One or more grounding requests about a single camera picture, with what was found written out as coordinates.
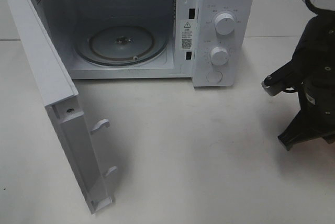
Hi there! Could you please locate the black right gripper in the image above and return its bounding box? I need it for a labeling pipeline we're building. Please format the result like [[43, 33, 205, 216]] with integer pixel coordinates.
[[277, 72, 334, 151]]

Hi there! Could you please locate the round white door-release button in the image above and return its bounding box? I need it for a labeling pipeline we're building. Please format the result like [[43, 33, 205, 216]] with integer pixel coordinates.
[[206, 71, 222, 84]]

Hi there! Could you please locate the white microwave door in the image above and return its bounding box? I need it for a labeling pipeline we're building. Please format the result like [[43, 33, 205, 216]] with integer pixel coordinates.
[[7, 0, 113, 214]]

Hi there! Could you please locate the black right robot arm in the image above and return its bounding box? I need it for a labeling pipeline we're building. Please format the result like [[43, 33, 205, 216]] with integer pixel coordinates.
[[278, 16, 334, 151]]

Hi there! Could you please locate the lower white timer knob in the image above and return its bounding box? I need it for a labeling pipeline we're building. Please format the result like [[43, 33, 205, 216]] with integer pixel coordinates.
[[210, 47, 229, 66]]

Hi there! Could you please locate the upper white power knob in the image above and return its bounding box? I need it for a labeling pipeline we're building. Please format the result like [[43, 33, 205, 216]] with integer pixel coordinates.
[[214, 11, 236, 36]]

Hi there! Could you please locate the white microwave oven body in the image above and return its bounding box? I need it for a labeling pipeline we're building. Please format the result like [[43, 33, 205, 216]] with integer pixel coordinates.
[[37, 0, 253, 87]]

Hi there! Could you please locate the white warning label sticker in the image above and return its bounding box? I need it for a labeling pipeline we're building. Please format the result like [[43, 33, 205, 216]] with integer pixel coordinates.
[[180, 19, 195, 50]]

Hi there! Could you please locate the glass microwave turntable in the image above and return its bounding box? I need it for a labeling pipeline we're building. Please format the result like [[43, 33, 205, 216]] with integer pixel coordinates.
[[75, 25, 168, 66]]

